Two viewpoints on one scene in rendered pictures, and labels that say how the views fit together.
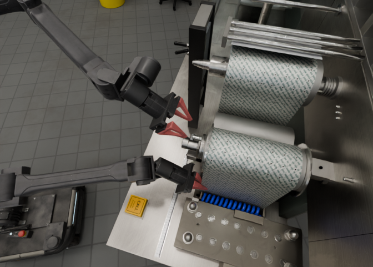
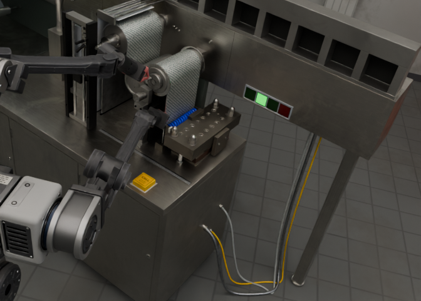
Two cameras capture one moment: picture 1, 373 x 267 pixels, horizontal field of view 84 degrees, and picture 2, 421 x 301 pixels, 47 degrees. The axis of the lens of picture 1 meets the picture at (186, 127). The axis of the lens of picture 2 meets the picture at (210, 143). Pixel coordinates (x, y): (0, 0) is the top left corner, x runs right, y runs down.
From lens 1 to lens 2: 174 cm
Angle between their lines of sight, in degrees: 52
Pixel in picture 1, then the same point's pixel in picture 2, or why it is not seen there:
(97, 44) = not seen: outside the picture
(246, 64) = (129, 27)
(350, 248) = (233, 59)
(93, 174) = (136, 132)
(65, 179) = (130, 144)
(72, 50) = (72, 61)
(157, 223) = (166, 176)
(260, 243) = (213, 117)
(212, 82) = (50, 96)
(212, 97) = not seen: hidden behind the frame
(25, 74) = not seen: outside the picture
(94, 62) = (94, 57)
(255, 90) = (142, 39)
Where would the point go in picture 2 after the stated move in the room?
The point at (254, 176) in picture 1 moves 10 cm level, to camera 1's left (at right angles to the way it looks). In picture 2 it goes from (187, 71) to (178, 81)
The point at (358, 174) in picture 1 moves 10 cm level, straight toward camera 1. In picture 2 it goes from (210, 36) to (212, 46)
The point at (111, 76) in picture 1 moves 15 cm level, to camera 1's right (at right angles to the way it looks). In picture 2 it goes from (112, 56) to (130, 40)
